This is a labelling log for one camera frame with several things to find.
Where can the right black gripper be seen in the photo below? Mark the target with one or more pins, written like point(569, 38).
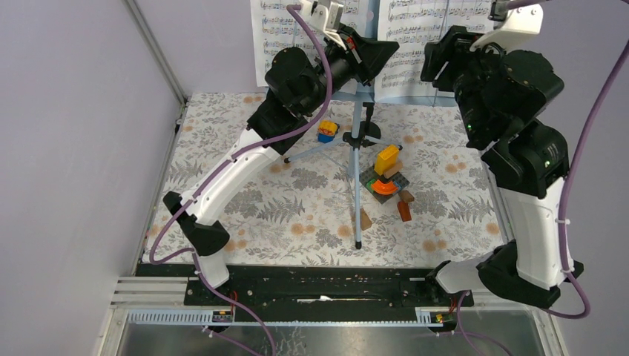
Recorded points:
point(456, 42)

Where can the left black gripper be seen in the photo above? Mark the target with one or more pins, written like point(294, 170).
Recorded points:
point(366, 58)

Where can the sheet music page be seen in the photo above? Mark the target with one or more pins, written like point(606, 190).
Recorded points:
point(413, 24)
point(273, 29)

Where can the light blue music stand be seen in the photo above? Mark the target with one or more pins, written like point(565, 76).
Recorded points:
point(361, 94)

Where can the yellow toy block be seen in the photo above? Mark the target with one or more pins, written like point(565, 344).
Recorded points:
point(386, 159)

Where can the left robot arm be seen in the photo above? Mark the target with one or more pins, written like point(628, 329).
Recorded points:
point(298, 96)

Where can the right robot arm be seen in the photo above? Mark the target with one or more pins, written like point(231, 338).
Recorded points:
point(500, 95)

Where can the right black microphone stand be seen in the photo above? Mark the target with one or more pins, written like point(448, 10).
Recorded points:
point(367, 130)

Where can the blue yellow toy figure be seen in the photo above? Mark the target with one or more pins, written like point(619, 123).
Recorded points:
point(327, 131)

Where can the beige wooden block on plate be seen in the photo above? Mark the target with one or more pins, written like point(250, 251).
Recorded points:
point(393, 170)

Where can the floral table mat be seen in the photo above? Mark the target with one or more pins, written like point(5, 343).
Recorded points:
point(301, 213)

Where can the orange curved toy block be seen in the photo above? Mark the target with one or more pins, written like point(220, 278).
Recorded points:
point(384, 188)

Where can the red brown wooden block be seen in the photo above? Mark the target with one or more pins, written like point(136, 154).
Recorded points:
point(404, 211)

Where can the tan wooden block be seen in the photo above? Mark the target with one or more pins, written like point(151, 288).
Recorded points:
point(365, 221)

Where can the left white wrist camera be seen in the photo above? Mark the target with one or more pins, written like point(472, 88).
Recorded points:
point(324, 16)

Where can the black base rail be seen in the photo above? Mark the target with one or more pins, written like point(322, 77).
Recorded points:
point(318, 294)

